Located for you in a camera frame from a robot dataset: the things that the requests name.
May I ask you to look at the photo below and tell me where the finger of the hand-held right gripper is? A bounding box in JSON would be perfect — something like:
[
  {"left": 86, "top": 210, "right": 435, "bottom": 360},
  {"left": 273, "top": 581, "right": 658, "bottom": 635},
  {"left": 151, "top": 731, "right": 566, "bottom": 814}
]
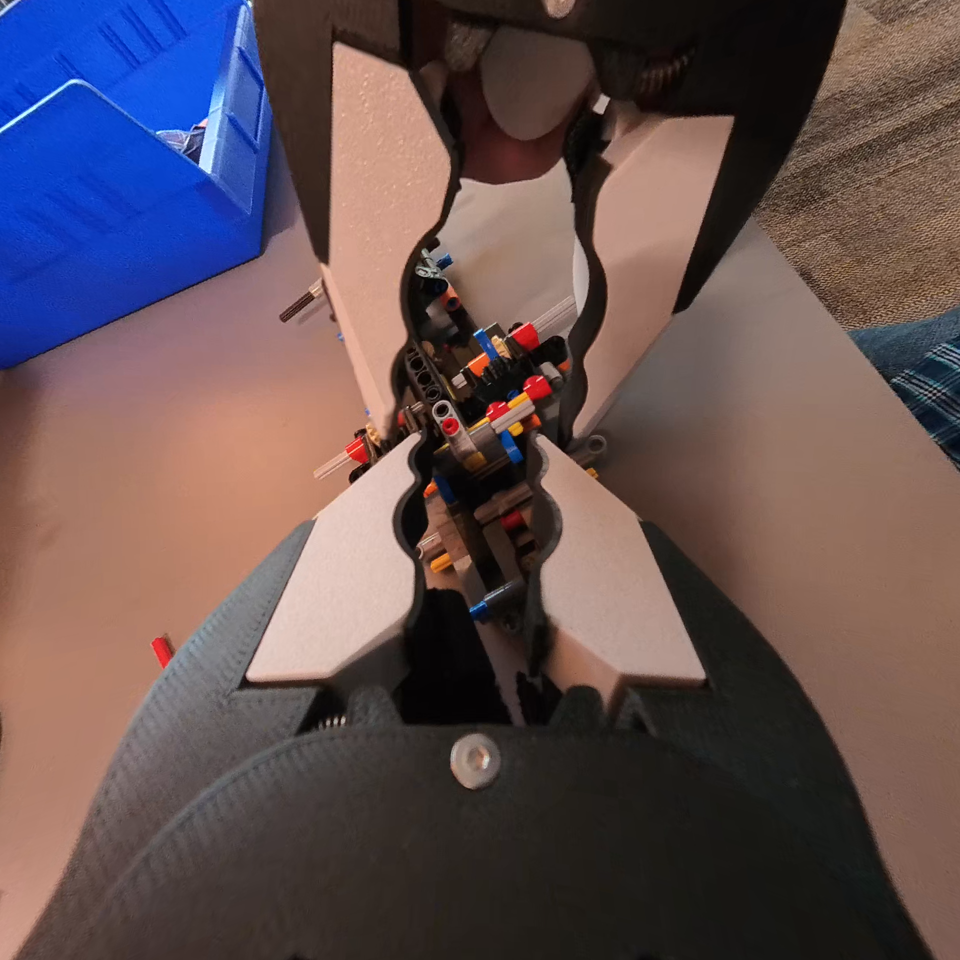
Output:
[
  {"left": 556, "top": 101, "right": 736, "bottom": 447},
  {"left": 321, "top": 39, "right": 465, "bottom": 440}
]

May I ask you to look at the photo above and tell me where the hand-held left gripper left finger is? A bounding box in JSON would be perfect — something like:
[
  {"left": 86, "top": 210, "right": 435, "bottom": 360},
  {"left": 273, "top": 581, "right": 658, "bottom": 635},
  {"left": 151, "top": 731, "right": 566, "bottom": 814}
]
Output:
[{"left": 244, "top": 433, "right": 436, "bottom": 695}]

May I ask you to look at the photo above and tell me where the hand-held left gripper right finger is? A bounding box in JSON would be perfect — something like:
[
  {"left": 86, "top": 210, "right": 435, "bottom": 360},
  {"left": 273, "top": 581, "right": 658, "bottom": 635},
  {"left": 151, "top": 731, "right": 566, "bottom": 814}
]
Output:
[{"left": 522, "top": 435, "right": 710, "bottom": 714}]

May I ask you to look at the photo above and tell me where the multicoloured lego technic model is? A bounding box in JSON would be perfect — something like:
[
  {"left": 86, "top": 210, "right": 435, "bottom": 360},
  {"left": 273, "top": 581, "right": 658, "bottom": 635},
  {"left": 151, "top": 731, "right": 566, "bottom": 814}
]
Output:
[{"left": 279, "top": 238, "right": 610, "bottom": 633}]

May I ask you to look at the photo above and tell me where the person's right hand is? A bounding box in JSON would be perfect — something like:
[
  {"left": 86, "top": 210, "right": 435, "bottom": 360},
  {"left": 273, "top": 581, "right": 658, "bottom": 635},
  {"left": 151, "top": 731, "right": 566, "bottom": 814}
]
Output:
[{"left": 465, "top": 116, "right": 571, "bottom": 186}]

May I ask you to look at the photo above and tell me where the blue plastic storage bin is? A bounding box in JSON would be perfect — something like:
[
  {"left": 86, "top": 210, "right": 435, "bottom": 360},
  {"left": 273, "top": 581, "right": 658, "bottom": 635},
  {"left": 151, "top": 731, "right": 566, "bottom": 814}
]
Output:
[{"left": 0, "top": 0, "right": 275, "bottom": 370}]

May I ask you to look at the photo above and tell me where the person's blue jeans leg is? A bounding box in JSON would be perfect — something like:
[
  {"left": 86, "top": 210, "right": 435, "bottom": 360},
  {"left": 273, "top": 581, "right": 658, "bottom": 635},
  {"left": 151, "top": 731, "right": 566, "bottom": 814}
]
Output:
[{"left": 849, "top": 309, "right": 960, "bottom": 369}]

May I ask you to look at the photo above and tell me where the person's blue plaid clothing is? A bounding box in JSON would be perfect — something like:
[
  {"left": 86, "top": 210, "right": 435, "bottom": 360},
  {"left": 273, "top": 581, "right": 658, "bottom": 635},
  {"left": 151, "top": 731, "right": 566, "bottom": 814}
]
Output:
[{"left": 891, "top": 341, "right": 960, "bottom": 462}]

